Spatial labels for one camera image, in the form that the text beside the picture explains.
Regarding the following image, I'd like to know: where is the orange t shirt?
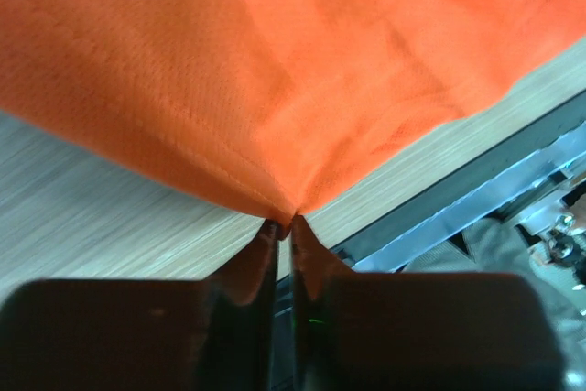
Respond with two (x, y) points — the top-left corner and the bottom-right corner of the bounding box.
(1, 0), (585, 223)

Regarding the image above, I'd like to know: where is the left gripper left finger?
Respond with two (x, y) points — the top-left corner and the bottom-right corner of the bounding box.
(1, 221), (279, 390)

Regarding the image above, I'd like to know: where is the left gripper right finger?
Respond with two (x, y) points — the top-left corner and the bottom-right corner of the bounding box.
(290, 216), (565, 390)

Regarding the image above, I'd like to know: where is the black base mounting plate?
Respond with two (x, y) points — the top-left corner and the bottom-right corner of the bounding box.
(332, 92), (585, 268)

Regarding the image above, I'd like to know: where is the aluminium front rail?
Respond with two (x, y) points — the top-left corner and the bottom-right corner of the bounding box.
(353, 125), (585, 272)

